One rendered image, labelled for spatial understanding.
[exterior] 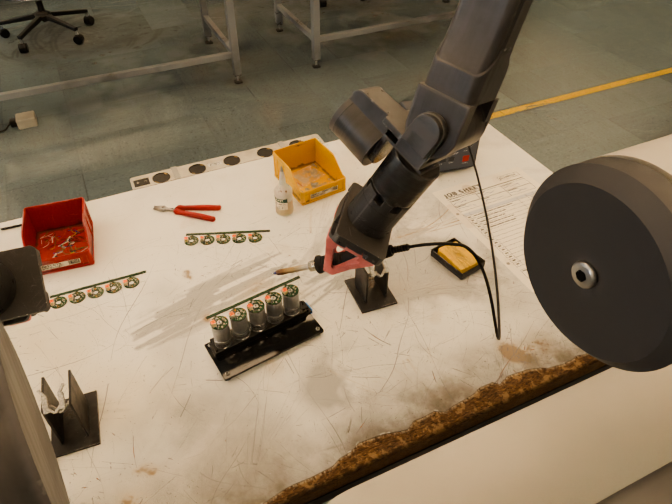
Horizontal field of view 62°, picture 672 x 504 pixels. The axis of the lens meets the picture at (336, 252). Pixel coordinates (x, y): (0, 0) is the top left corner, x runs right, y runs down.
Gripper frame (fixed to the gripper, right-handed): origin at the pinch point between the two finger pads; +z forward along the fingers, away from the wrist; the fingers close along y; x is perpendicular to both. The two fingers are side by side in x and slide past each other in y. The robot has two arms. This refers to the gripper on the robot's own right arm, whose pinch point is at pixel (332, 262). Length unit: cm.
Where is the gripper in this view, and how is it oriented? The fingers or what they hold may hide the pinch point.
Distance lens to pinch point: 72.9
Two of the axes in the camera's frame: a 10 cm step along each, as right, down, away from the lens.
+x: 8.6, 4.8, 1.9
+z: -4.7, 5.8, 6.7
